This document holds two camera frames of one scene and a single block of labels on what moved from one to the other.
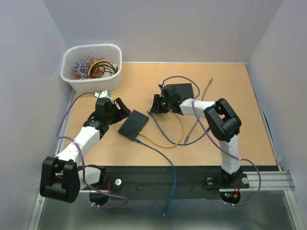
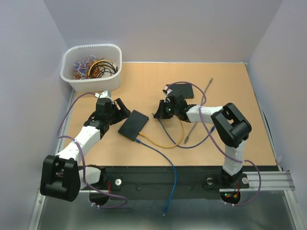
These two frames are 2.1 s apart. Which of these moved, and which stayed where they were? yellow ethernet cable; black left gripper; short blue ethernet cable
Moved: short blue ethernet cable
Stayed: black left gripper; yellow ethernet cable
